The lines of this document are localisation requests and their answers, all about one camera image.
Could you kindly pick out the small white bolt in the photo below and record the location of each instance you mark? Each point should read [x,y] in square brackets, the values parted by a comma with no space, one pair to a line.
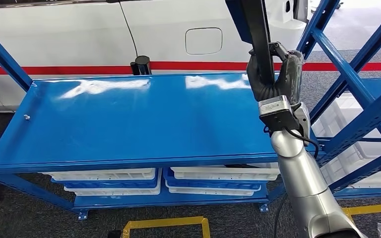
[27,117]

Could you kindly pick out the white plastic crate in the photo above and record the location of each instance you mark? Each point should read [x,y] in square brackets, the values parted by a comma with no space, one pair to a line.
[118,192]
[105,174]
[374,177]
[210,192]
[345,111]
[226,174]

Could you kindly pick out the white car body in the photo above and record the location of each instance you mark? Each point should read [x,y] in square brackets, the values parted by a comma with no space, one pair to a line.
[62,36]

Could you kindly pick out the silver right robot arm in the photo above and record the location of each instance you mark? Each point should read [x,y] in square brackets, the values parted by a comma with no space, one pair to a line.
[302,184]

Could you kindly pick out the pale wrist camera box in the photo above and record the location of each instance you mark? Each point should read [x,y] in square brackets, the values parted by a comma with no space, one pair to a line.
[277,113]

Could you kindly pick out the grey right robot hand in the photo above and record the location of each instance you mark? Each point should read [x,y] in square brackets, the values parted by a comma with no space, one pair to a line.
[290,75]

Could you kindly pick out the black plastic mounting plate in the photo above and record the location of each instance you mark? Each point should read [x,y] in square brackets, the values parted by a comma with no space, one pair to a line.
[256,26]

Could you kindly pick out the black cylindrical barrier post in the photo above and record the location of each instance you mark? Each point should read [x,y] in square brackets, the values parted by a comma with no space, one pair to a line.
[141,65]

